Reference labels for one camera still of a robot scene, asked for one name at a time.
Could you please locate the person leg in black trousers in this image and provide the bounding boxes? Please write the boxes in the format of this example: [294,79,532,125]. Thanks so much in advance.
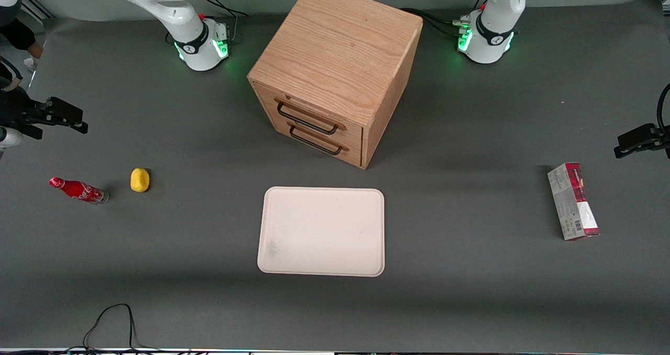
[0,19,44,58]

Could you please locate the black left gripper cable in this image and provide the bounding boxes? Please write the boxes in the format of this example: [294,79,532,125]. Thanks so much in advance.
[656,83,670,136]

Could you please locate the black right arm base cable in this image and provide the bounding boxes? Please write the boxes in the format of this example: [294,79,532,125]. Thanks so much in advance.
[199,0,250,44]

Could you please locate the wooden drawer front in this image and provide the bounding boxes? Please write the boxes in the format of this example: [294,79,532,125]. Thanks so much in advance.
[254,84,365,149]
[264,113,364,168]

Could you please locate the beige plastic tray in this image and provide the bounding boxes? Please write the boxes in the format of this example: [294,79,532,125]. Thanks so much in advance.
[257,186,386,278]

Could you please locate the wooden drawer cabinet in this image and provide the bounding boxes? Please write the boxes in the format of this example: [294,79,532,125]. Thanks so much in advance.
[247,0,423,170]

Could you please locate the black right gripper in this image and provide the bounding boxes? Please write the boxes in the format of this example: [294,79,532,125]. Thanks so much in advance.
[0,85,89,140]

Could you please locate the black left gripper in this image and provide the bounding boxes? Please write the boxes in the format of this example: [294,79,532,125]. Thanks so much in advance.
[613,124,670,160]

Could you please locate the yellow lemon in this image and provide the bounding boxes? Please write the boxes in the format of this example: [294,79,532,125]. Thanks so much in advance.
[130,168,151,193]

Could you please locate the red coke bottle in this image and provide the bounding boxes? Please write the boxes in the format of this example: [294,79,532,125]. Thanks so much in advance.
[49,176,109,206]

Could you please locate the black metal drawer handle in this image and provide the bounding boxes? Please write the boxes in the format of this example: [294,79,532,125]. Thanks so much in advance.
[275,99,347,136]
[287,121,350,156]

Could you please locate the black left arm base cables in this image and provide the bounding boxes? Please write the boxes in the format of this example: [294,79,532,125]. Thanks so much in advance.
[399,0,490,38]

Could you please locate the red and grey carton box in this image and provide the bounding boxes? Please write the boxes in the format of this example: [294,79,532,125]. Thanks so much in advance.
[547,162,600,241]

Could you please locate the black cable on table edge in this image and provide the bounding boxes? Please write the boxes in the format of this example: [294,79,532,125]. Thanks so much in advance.
[65,303,195,354]

